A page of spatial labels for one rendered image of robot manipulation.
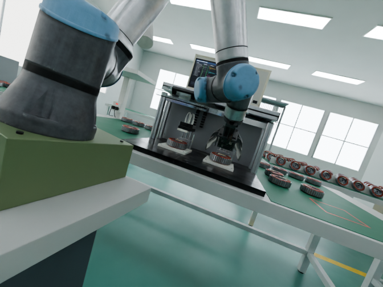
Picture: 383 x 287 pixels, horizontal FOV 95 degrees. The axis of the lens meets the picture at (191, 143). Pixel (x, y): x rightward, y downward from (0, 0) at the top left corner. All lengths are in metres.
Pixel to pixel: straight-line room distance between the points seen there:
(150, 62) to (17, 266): 8.52
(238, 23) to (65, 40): 0.32
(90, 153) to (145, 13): 0.36
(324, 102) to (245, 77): 7.69
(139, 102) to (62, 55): 8.15
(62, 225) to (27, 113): 0.17
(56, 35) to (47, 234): 0.28
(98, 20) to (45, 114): 0.17
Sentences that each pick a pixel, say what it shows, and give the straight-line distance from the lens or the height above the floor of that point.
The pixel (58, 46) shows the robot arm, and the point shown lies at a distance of 0.37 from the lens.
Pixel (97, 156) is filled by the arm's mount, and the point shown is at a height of 0.81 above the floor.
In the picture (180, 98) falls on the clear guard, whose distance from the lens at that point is 0.80.
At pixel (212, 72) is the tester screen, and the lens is 1.10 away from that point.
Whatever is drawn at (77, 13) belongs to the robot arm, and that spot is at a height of 1.04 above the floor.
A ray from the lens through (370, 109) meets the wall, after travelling 8.69.
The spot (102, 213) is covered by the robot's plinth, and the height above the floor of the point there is 0.74.
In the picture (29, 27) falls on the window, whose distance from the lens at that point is 5.68.
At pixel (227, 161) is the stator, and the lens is 0.87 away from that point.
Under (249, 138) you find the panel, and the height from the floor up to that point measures 0.94.
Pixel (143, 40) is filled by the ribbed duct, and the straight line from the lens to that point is 2.11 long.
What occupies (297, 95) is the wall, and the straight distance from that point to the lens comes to 7.81.
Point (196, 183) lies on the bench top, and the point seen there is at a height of 0.72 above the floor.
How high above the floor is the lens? 0.94
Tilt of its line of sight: 7 degrees down
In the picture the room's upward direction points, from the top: 17 degrees clockwise
